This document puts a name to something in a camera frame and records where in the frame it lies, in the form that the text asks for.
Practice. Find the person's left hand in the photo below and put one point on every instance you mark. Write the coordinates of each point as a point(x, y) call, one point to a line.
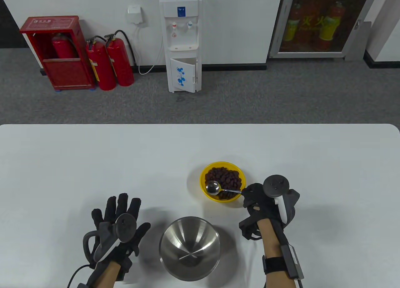
point(122, 205)

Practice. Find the person's right hand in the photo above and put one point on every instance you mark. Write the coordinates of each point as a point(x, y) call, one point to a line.
point(254, 196)

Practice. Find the steel spoon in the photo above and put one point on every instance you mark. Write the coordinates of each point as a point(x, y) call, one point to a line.
point(213, 188)

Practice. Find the steel mixing bowl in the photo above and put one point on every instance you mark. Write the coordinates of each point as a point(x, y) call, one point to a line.
point(190, 247)

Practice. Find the dark forearm sensor box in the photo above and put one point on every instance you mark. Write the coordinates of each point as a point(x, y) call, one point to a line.
point(293, 263)

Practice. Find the person's right forearm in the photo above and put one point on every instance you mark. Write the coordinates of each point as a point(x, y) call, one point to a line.
point(270, 241)

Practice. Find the person's left forearm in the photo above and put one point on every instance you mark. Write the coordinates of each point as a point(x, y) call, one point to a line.
point(107, 275)

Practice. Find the yellow plastic bowl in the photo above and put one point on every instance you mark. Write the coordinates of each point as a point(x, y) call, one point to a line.
point(218, 165)

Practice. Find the grey handheld controller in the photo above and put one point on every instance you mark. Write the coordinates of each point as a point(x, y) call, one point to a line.
point(276, 185)
point(126, 225)

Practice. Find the red fire extinguisher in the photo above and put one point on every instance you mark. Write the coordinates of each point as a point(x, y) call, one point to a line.
point(101, 66)
point(64, 49)
point(120, 63)

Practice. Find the red extinguisher cabinet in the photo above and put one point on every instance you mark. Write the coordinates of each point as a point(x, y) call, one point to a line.
point(67, 72)

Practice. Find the white water dispenser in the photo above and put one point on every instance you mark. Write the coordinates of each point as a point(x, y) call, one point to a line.
point(182, 35)

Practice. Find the grey cabinet side panel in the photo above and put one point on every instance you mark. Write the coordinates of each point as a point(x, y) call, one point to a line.
point(357, 41)

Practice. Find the glass fire hydrant cabinet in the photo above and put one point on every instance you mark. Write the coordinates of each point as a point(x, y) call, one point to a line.
point(325, 22)

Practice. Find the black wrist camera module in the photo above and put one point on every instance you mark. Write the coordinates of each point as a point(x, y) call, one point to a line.
point(126, 266)
point(248, 228)

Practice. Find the white wall socket box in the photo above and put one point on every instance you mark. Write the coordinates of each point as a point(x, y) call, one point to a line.
point(135, 14)

